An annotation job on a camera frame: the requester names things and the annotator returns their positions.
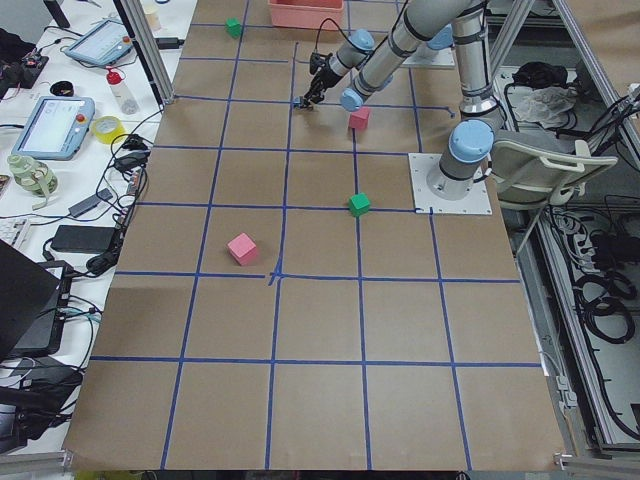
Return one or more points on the far teach pendant tablet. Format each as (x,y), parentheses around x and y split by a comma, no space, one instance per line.
(107,42)

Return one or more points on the black power adapter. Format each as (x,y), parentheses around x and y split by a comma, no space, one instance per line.
(82,239)

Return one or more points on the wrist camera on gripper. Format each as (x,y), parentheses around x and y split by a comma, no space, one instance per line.
(318,62)

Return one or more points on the black laptop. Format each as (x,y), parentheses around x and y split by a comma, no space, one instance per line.
(32,298)

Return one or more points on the small black power brick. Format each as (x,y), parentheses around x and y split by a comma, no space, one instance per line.
(169,43)

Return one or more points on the yellow tape roll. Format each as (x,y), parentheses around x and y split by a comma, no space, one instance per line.
(108,130)

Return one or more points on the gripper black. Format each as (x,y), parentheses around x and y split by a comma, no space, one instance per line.
(323,76)

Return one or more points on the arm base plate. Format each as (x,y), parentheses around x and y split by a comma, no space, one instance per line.
(434,193)
(430,59)

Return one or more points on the aluminium frame post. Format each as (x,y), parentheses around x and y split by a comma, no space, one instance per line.
(132,16)

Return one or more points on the paper cup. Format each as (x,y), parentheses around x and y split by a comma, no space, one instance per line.
(152,17)

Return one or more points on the pink cube near edge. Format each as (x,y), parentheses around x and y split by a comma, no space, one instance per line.
(243,249)

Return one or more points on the pink plastic bin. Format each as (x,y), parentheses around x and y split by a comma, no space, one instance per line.
(305,14)

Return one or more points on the near teach pendant tablet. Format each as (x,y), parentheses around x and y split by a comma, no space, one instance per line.
(56,128)

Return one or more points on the red cap squeeze bottle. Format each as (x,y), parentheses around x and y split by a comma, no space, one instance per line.
(123,96)

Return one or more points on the green cube near base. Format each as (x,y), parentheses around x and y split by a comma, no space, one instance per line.
(359,204)

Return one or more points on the pink cube near centre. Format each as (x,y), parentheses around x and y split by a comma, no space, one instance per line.
(359,119)

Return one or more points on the teach pendant tablet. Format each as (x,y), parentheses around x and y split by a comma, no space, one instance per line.
(56,128)
(107,42)

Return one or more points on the grey office chair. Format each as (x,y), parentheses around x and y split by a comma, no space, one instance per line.
(532,172)

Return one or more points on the green cube far corner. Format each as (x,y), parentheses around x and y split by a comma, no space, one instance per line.
(233,27)

